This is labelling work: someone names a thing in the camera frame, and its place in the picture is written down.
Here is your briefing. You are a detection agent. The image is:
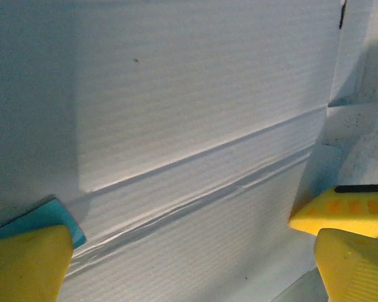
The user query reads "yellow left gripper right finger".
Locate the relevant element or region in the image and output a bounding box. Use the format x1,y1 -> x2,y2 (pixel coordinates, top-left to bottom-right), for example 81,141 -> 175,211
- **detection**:
314,228 -> 378,302

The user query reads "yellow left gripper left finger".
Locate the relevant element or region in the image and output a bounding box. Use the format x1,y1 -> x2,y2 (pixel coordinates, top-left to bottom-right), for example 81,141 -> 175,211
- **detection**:
0,225 -> 74,302

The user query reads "teal paper box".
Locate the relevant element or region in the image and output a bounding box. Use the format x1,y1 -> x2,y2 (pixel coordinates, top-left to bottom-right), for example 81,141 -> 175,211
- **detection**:
0,0 -> 378,302

